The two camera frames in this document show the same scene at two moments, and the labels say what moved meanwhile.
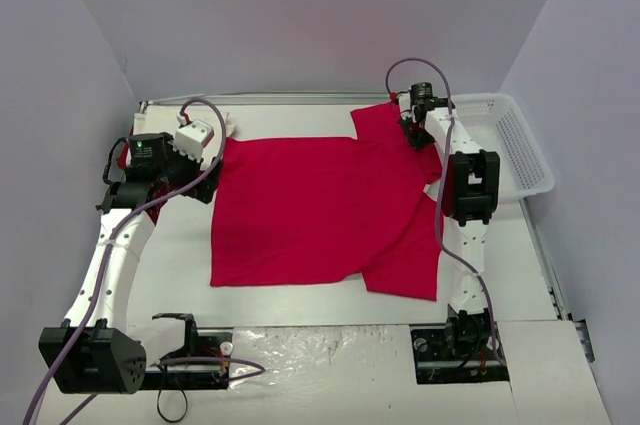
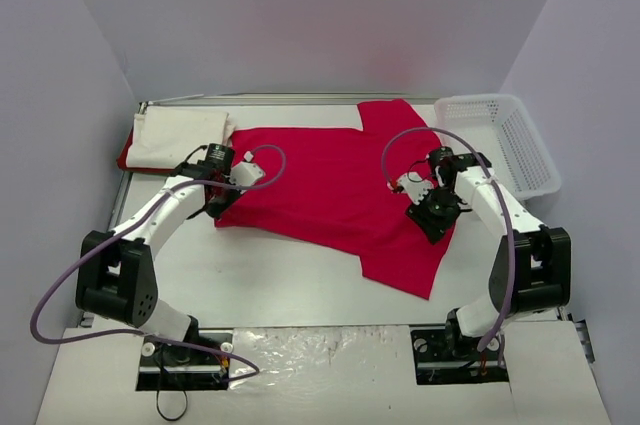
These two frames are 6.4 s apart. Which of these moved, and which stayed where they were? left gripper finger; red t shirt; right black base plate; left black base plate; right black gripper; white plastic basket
Moved: red t shirt; right black gripper; left gripper finger
Stayed: white plastic basket; right black base plate; left black base plate
